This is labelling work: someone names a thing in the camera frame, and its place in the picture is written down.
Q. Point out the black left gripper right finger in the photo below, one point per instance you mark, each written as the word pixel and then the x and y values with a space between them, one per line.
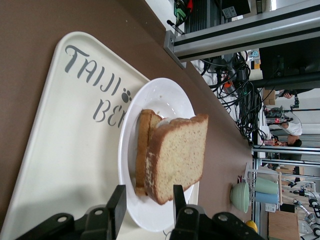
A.
pixel 182 217

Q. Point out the person in white shirt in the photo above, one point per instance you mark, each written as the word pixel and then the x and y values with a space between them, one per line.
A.
pixel 293 128

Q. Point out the yellow lemon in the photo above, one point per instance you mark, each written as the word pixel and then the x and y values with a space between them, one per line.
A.
pixel 252 225

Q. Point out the aluminium camera mount beam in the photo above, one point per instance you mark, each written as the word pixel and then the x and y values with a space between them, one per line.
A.
pixel 237 35

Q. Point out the cream bear print tray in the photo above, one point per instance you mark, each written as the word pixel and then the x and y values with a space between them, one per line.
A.
pixel 62 137

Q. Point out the pale green bowl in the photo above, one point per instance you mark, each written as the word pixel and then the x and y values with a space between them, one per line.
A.
pixel 240 197

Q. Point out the white round plate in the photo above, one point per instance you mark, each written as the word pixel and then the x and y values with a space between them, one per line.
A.
pixel 160 95

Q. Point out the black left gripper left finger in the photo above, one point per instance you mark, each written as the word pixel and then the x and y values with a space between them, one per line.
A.
pixel 117 202

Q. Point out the plain brown bread slice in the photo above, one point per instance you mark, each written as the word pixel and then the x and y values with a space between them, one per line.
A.
pixel 180 155

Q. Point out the light blue cup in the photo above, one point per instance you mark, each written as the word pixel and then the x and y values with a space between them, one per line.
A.
pixel 266 198

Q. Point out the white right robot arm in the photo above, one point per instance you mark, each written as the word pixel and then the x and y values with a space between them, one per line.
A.
pixel 314 207

